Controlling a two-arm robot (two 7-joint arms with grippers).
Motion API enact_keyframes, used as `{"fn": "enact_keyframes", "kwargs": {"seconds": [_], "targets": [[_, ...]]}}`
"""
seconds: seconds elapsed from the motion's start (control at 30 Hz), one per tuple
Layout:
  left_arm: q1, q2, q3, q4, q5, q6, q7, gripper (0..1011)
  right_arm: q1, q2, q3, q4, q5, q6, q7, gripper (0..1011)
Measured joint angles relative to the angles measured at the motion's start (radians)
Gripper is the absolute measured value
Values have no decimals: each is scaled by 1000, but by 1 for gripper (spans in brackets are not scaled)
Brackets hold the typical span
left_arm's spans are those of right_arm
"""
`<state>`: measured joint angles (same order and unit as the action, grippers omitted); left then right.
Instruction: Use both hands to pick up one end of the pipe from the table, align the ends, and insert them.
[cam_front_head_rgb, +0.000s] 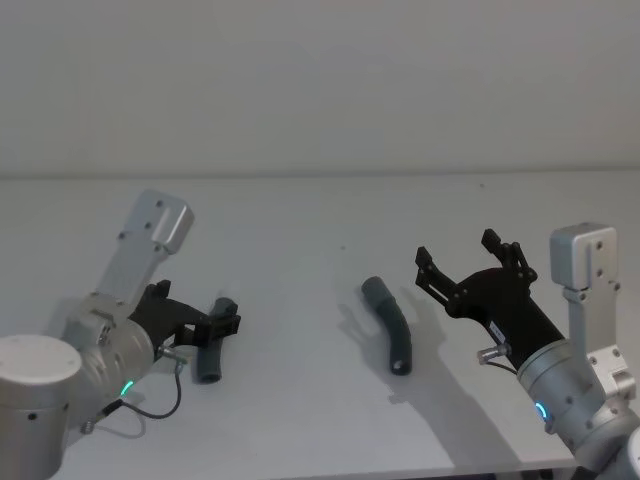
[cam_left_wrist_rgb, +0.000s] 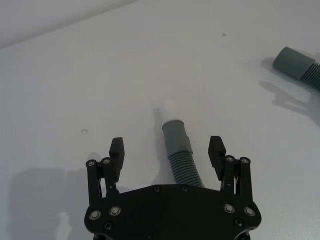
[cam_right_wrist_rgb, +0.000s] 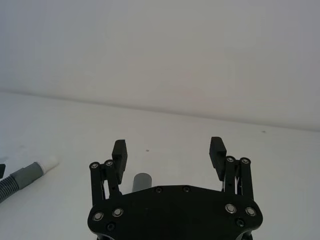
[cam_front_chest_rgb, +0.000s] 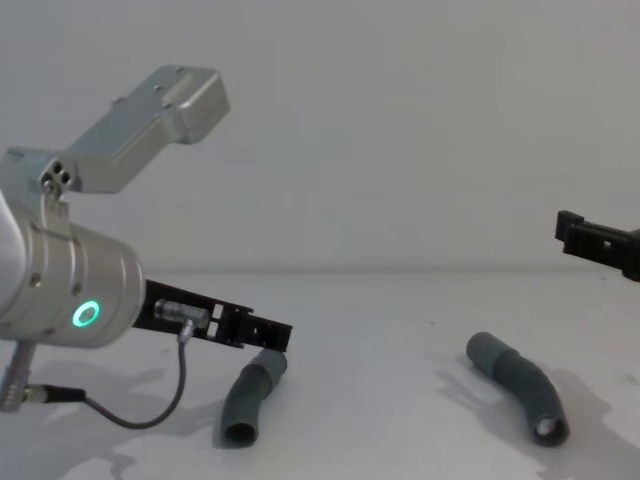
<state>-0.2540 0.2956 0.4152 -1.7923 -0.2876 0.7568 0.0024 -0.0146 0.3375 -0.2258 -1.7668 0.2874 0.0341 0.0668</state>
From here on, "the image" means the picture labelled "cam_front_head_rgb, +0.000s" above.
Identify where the short curved grey tube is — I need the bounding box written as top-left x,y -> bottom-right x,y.
192,297 -> 239,386

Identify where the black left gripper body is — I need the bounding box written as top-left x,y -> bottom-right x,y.
128,281 -> 211,351

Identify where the thin dark right gripper cable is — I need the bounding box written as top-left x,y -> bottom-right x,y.
476,342 -> 522,375

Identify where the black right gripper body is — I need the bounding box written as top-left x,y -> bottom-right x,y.
447,266 -> 570,370

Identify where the thin dark gripper cable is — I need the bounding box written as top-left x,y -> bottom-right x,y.
79,345 -> 192,437
476,342 -> 522,375

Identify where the long curved grey tube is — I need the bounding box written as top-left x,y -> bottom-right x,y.
360,276 -> 413,377

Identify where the thin dark left gripper cable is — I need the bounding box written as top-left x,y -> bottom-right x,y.
79,345 -> 192,437

